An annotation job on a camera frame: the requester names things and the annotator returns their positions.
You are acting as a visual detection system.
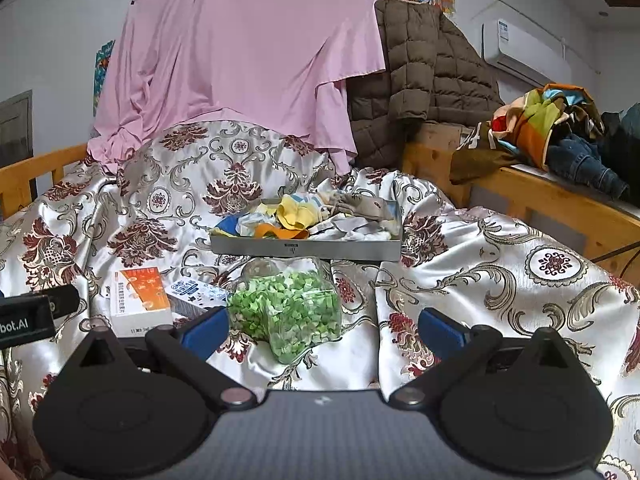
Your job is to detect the pink hanging cloth sheet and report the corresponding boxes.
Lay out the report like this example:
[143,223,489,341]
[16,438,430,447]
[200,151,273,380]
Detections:
[87,0,401,176]

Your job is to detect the striped light cloth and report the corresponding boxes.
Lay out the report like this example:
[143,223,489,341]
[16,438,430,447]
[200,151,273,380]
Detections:
[292,192,341,223]

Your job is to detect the grey cloth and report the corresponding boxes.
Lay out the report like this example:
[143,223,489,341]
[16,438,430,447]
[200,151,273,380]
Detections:
[332,195,396,223]

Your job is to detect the yellow cloth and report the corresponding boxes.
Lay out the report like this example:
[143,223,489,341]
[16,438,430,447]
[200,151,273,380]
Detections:
[277,195,321,231]

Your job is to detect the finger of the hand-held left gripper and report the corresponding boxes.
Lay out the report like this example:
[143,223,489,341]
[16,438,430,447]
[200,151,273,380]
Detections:
[45,285,81,320]

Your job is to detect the grey box with cartoon print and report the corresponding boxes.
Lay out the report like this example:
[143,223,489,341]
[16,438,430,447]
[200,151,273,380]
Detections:
[209,199,403,262]

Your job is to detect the teal floral wall poster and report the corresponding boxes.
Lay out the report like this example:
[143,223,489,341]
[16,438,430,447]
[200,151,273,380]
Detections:
[92,40,117,118]

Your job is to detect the wooden bed rail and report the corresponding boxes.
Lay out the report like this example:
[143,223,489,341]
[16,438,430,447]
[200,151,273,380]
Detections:
[0,144,91,221]

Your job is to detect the dark teal garment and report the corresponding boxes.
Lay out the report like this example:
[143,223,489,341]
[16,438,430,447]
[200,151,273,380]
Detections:
[597,102,640,196]

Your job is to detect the orange cloth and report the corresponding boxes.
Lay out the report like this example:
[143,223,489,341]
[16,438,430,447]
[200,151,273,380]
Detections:
[252,222,311,242]

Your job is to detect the blue jeans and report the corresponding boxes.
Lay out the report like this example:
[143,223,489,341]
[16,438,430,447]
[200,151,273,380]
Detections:
[545,132,631,201]

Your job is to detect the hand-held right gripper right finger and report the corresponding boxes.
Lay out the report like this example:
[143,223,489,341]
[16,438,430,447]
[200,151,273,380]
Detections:
[389,307,583,408]

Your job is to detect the cardboard box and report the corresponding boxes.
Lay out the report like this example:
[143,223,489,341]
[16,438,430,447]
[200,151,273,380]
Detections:
[422,121,493,153]

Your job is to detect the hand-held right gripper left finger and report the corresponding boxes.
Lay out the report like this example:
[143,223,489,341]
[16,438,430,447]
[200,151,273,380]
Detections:
[60,305,258,408]

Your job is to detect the bag of green paper stars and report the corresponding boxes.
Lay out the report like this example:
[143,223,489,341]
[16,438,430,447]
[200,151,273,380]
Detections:
[226,256,343,366]

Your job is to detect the orange white carton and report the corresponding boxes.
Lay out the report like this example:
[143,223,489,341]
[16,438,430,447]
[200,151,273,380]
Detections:
[109,267,173,337]

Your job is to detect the white gauze cloth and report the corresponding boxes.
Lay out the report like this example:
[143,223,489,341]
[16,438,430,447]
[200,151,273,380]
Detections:
[310,220,401,242]

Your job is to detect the floral satin blanket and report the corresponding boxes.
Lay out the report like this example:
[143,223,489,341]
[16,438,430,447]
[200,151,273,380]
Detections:
[0,120,640,480]

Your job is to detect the white air conditioner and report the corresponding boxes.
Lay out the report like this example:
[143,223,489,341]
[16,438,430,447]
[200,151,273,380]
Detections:
[481,19,568,86]

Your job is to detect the wooden bed frame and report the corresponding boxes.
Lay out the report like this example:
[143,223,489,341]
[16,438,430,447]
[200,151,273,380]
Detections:
[402,142,640,273]

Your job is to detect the blue white small packet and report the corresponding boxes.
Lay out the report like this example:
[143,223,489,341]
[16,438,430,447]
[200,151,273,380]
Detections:
[167,277,232,320]

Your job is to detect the brown quilted jacket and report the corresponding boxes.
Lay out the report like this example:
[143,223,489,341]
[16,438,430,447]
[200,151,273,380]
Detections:
[347,0,501,168]

